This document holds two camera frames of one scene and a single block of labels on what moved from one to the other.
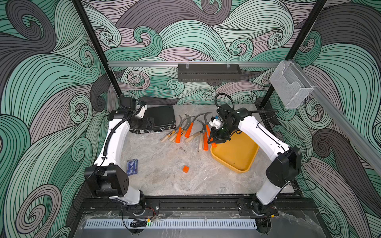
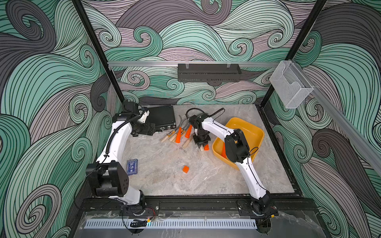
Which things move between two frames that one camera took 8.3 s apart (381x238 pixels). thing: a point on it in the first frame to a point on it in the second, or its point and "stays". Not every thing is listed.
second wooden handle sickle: x=182 y=132 stays
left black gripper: x=144 y=126 stays
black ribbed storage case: x=163 y=116 stays
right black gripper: x=216 y=138 to x=199 y=143
